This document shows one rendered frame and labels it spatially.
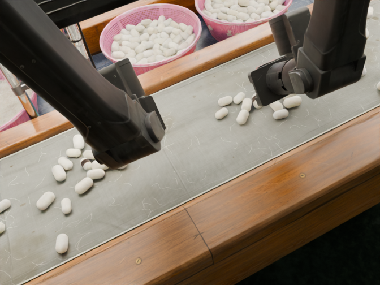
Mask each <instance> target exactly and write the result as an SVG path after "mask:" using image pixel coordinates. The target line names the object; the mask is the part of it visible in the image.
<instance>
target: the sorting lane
mask: <svg viewBox="0 0 380 285"><path fill-rule="evenodd" d="M369 7H372V8H373V15H372V16H371V17H370V18H367V20H366V28H367V29H368V31H369V38H368V39H367V41H366V45H365V50H364V54H365V55H366V61H365V68H366V75H365V76H362V77H361V79H360V80H359V81H358V82H356V83H353V84H351V85H348V86H346V87H344V88H341V89H338V90H336V91H334V92H331V93H329V94H326V95H324V96H321V97H318V98H316V99H311V98H309V97H308V96H307V95H306V94H297V96H299V97H301V99H302V102H301V104H300V105H299V106H295V107H292V108H286V107H285V106H284V104H283V102H284V99H280V100H278V101H279V102H280V103H281V104H282V105H283V109H286V110H287V111H288V117H286V118H282V119H278V120H276V119H274V117H273V113H274V112H275V111H274V110H273V109H272V108H271V107H270V105H267V106H263V107H261V108H260V109H257V108H255V107H254V106H253V102H252V105H251V110H250V111H249V116H248V118H247V121H246V122H245V123H244V124H239V123H238V122H237V121H236V119H237V117H238V115H239V112H240V111H241V110H242V109H241V107H242V104H243V100H242V101H241V102H240V103H239V104H235V103H234V97H235V96H237V95H238V93H240V92H243V93H244V94H245V98H250V99H251V101H252V96H253V95H254V94H255V93H256V92H255V89H254V87H253V84H252V83H250V81H249V79H248V73H249V72H251V71H254V70H255V69H256V68H257V67H258V66H260V65H262V64H265V63H267V62H269V61H272V60H273V59H277V58H279V57H281V56H279V53H278V49H277V46H276V44H275V42H273V43H270V44H268V45H266V46H263V47H261V48H259V49H257V50H254V51H251V52H250V53H247V54H245V55H242V56H240V57H238V58H235V59H233V60H231V61H229V62H226V63H224V64H222V65H219V66H216V67H214V68H212V69H210V70H207V71H205V72H203V73H200V74H198V75H196V76H193V77H191V78H189V79H187V80H184V81H181V82H179V83H177V84H175V85H172V86H170V87H168V88H165V89H163V90H160V91H159V92H156V93H153V94H151V95H150V96H152V97H153V99H154V102H155V103H156V105H157V108H158V110H159V113H160V115H161V117H162V119H163V122H164V124H165V126H166V129H165V133H166V134H165V135H164V137H163V139H162V141H161V150H160V151H158V152H156V153H153V154H151V155H149V156H146V157H144V158H142V159H139V160H137V161H134V162H132V163H129V164H128V165H127V166H126V167H125V168H123V169H116V170H112V169H110V168H108V169H106V170H103V171H104V172H105V174H104V177H103V178H100V179H92V180H93V185H92V186H91V187H90V188H89V189H88V190H87V191H85V192H84V193H82V194H78V193H76V192H75V186H76V185H77V183H79V182H80V181H82V180H83V179H84V178H87V172H88V171H87V170H85V169H83V167H82V166H81V164H80V161H81V159H82V158H85V157H84V156H83V153H84V152H85V151H86V150H91V147H90V146H89V145H88V144H87V143H85V142H84V147H83V149H82V150H80V151H81V155H80V156H79V157H68V156H67V155H66V151H67V150H68V149H75V147H74V142H73V137H74V136H75V135H80V133H79V131H78V130H77V129H76V128H75V127H74V128H72V129H69V130H67V131H65V132H62V133H60V134H58V135H55V136H53V137H51V138H49V139H46V140H44V141H42V142H39V143H37V144H34V145H32V146H30V147H27V148H25V149H23V150H20V151H18V152H16V153H14V154H11V155H9V156H7V157H4V158H2V159H0V202H1V201H2V200H4V199H7V200H10V202H11V205H10V207H9V208H7V209H5V210H4V211H2V212H0V222H2V223H3V224H4V225H5V230H4V231H3V232H2V233H0V285H24V284H26V283H28V282H30V281H32V280H34V279H36V278H38V277H40V276H42V275H44V274H46V273H48V272H50V271H52V270H54V269H56V268H58V267H60V266H62V265H64V264H66V263H68V262H70V261H72V260H74V259H76V258H78V257H80V256H82V255H84V254H86V253H88V252H90V251H92V250H94V249H96V248H98V247H100V246H102V245H104V244H106V243H108V242H110V241H112V240H114V239H116V238H118V237H120V236H122V235H124V234H126V233H128V232H130V231H132V230H134V229H136V228H138V227H140V226H142V225H144V224H146V223H148V222H150V221H152V220H154V219H156V218H158V217H160V216H162V215H164V214H166V213H168V212H170V211H172V210H174V209H176V208H178V207H180V206H182V205H184V204H186V203H188V202H190V201H192V200H194V199H196V198H198V197H200V196H202V195H204V194H206V193H208V192H210V191H212V190H214V189H216V188H218V187H220V186H222V185H224V184H226V183H228V182H230V181H232V180H234V179H236V178H238V177H240V176H242V175H244V174H246V173H248V172H250V171H252V170H254V169H256V168H258V167H260V166H262V165H264V164H266V163H268V162H270V161H272V160H274V159H276V158H278V157H280V156H282V155H284V154H286V153H288V152H290V151H292V150H294V149H296V148H298V147H300V146H302V145H304V144H306V143H308V142H310V141H311V140H313V139H315V138H317V137H319V136H321V135H323V134H325V133H327V132H329V131H331V130H333V129H335V128H337V127H339V126H341V125H343V124H345V123H347V122H349V121H351V120H353V119H355V118H357V117H359V116H361V115H363V114H365V113H367V112H369V111H371V110H373V109H375V108H377V107H379V106H380V90H379V89H378V88H377V84H378V83H379V82H380V0H371V1H370V4H369ZM225 96H231V97H232V102H231V103H230V104H228V105H225V106H219V105H218V100H219V99H220V98H223V97H225ZM221 108H226V109H227V110H228V114H227V115H226V116H224V117H223V118H222V119H217V118H216V117H215V113H216V112H217V111H219V110H220V109H221ZM60 157H66V158H67V159H69V160H70V161H71V162H72V164H73V167H72V168H71V169H70V170H66V169H64V168H63V169H64V171H65V173H66V178H65V180H63V181H61V182H60V181H57V180H56V179H55V177H54V175H53V173H52V168H53V167H54V166H55V165H59V164H58V160H59V158H60ZM46 192H53V194H54V196H55V199H54V201H53V202H52V203H51V204H50V205H49V206H48V207H47V208H46V209H45V210H40V209H39V208H38V207H37V201H38V200H39V199H40V198H41V197H42V195H43V194H44V193H46ZM64 198H68V199H70V200H71V207H72V210H71V212H70V213H68V214H65V213H63V212H62V206H61V201H62V200H63V199H64ZM60 234H66V235H67V236H68V249H67V251H66V252H64V253H58V252H57V251H56V249H55V246H56V240H57V237H58V235H60Z"/></svg>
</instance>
